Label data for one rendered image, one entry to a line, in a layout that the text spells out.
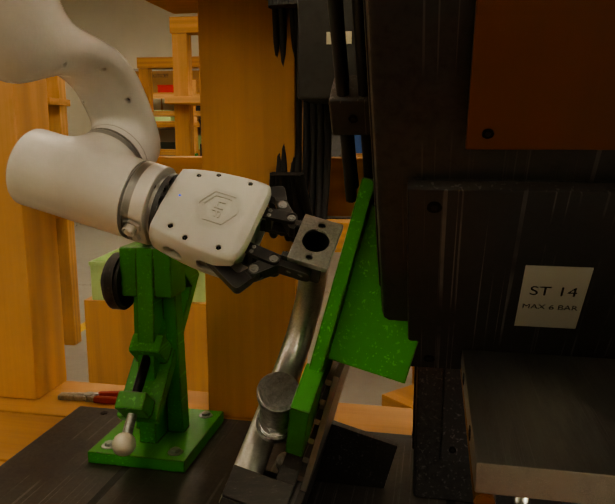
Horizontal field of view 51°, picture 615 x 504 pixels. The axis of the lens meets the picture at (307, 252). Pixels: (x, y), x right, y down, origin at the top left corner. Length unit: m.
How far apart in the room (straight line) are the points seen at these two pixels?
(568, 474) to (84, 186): 0.50
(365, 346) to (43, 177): 0.36
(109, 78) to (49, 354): 0.60
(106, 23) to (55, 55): 11.06
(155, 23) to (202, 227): 10.79
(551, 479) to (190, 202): 0.42
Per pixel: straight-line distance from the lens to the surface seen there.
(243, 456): 0.66
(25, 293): 1.11
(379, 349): 0.55
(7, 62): 0.63
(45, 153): 0.70
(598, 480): 0.39
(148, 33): 11.40
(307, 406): 0.54
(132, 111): 0.73
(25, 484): 0.87
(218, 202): 0.64
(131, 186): 0.65
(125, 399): 0.82
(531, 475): 0.38
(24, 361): 1.15
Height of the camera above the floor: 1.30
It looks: 10 degrees down
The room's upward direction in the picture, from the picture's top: straight up
